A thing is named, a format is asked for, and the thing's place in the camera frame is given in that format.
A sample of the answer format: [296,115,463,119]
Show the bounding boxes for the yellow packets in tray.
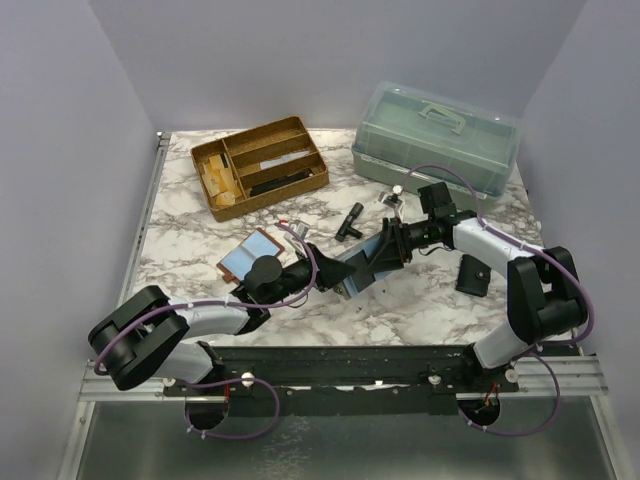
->
[202,154,242,207]

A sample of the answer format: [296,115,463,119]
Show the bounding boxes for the black item in tray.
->
[249,169,313,197]

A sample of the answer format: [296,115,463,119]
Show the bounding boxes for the white card in tray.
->
[260,150,311,170]

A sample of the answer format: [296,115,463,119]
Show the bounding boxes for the grey card holder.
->
[333,233,391,300]

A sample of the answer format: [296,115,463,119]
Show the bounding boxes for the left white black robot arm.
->
[88,243,356,395]

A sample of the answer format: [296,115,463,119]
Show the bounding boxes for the black T-shaped tool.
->
[334,202,364,242]

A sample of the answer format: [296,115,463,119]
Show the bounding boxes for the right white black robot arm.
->
[367,182,589,392]

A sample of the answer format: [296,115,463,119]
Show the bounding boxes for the aluminium side rail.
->
[116,132,172,308]

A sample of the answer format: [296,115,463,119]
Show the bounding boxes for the green clear-lid storage box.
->
[352,82,521,208]

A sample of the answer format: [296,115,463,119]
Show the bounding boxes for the brown woven organizer tray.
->
[191,116,329,222]

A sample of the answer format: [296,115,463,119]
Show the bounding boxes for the brown blue open card holder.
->
[217,228,284,283]

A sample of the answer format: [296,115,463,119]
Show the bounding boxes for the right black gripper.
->
[364,217,435,275]

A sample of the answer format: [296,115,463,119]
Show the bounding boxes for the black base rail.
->
[164,345,518,417]

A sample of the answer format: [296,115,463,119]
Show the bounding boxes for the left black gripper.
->
[265,243,357,307]

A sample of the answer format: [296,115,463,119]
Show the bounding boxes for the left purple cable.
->
[93,222,321,441]

